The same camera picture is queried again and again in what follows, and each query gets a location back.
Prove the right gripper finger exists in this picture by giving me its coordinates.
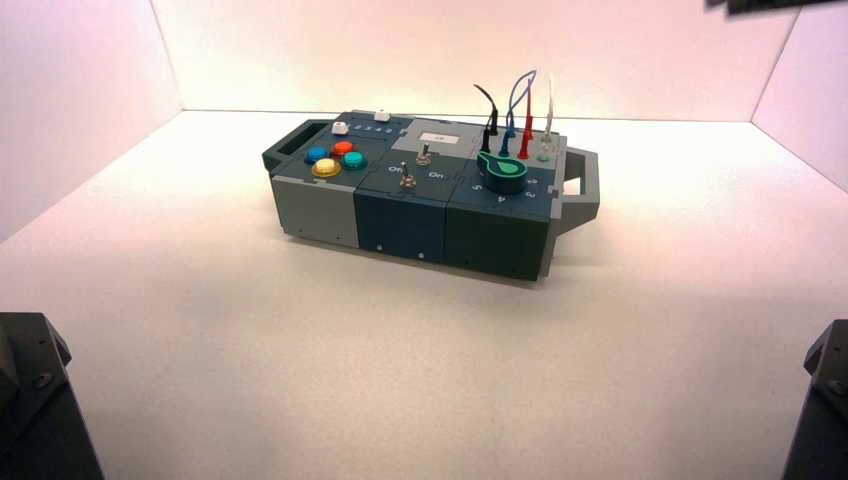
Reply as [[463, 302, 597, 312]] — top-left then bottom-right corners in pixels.
[[704, 0, 848, 17]]

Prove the blue grey control task box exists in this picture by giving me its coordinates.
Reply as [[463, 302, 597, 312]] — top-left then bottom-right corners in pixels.
[[261, 109, 601, 283]]

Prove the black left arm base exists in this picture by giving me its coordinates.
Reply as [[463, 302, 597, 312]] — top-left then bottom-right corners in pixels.
[[0, 312, 106, 480]]

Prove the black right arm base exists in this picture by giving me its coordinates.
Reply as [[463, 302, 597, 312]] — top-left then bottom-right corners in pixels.
[[781, 319, 848, 480]]

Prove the dark rotary knob green pointer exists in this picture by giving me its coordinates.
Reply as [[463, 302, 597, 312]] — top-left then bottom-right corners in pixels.
[[475, 150, 529, 195]]

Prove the red jumper cable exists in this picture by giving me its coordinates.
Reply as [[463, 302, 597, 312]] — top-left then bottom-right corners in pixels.
[[516, 86, 537, 162]]

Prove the blue jumper cable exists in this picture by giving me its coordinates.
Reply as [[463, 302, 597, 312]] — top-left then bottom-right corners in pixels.
[[498, 69, 538, 159]]

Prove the black jumper cable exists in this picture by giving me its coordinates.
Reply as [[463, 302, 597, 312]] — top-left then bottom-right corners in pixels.
[[472, 83, 499, 154]]

